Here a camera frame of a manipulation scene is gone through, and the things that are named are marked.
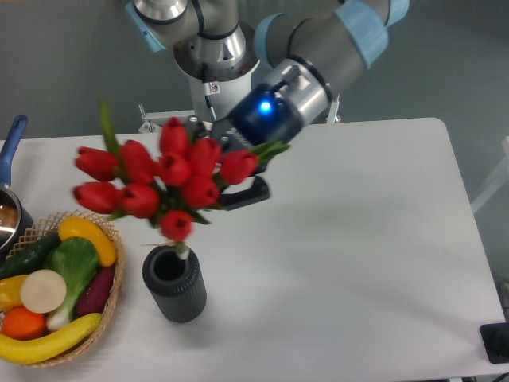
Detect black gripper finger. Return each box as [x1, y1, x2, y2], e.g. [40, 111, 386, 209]
[219, 176, 270, 211]

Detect black device at table edge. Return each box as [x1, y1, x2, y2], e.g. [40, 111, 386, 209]
[480, 322, 508, 364]

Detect yellow squash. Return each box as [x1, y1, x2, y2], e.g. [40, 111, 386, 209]
[57, 216, 117, 267]

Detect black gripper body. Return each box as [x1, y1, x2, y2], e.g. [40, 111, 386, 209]
[185, 82, 307, 176]

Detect green cucumber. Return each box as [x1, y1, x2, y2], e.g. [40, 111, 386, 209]
[1, 232, 61, 279]

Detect blue handled saucepan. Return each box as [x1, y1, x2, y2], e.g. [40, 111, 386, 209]
[1, 115, 33, 263]

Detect yellow bell pepper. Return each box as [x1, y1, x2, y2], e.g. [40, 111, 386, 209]
[0, 275, 28, 313]

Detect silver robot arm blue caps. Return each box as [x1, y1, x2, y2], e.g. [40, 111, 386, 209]
[126, 1, 409, 152]

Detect purple sweet potato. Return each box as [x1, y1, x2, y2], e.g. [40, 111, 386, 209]
[75, 267, 115, 318]

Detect green bok choy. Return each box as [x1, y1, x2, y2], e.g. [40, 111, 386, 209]
[43, 237, 99, 332]

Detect yellow banana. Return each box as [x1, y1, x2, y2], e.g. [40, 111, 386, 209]
[1, 313, 102, 364]

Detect cream round radish slice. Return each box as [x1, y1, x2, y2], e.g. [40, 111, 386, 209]
[20, 269, 67, 314]

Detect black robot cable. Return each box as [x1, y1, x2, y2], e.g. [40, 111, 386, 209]
[200, 62, 219, 123]

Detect orange fruit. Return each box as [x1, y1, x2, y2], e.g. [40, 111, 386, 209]
[1, 306, 46, 341]

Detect dark grey ribbed vase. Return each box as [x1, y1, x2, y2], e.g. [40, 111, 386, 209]
[142, 246, 208, 323]

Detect woven wicker basket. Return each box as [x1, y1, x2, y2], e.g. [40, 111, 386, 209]
[7, 210, 126, 368]

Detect red tulip bouquet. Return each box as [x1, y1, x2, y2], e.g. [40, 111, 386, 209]
[72, 100, 289, 260]

